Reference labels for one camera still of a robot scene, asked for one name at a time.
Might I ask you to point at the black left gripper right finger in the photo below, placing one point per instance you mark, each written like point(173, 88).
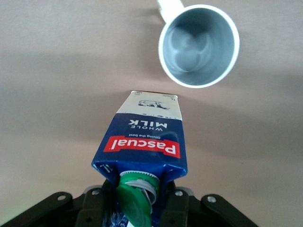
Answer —
point(177, 208)

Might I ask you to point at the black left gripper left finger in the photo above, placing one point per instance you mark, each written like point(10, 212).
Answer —
point(92, 208)

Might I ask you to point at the blue white milk carton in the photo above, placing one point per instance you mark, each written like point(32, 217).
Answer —
point(142, 142)

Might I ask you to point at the brown table cloth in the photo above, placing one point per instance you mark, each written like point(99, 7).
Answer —
point(47, 94)

